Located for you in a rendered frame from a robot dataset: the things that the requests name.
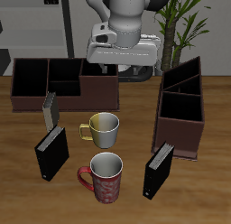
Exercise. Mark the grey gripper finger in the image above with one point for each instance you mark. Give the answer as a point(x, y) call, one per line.
point(158, 68)
point(104, 68)

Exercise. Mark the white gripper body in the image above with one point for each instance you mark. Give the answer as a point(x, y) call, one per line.
point(123, 56)

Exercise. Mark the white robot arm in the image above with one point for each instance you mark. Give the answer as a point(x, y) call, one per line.
point(124, 14)

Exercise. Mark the dark brown desk caddy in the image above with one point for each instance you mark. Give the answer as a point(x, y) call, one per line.
point(96, 95)
point(177, 137)

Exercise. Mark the grey book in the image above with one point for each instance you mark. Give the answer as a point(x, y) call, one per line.
point(51, 113)

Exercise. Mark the black book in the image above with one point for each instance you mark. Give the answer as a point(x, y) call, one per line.
point(158, 173)
point(54, 155)

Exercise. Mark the green pot plant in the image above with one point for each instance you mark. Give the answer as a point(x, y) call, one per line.
point(168, 44)

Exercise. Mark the yellow and white mug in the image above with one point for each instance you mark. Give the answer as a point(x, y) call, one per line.
point(105, 134)

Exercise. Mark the red patterned mug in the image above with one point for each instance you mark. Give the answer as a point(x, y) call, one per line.
point(106, 187)

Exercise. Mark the flat black base plate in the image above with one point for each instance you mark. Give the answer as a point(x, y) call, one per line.
point(141, 77)

